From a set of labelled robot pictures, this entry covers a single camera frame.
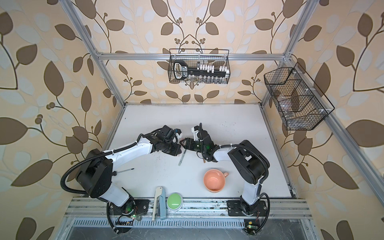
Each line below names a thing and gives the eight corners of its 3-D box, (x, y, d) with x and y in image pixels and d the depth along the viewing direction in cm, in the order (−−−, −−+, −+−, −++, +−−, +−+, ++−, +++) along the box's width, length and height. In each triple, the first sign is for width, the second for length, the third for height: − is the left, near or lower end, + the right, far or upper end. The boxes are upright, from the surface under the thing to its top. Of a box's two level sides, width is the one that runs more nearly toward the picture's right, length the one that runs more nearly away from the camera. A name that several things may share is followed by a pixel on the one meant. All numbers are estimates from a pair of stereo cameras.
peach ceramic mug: (203, 194, 80) (203, 190, 75) (203, 173, 87) (203, 169, 82) (228, 194, 80) (230, 190, 75) (226, 173, 87) (227, 169, 82)
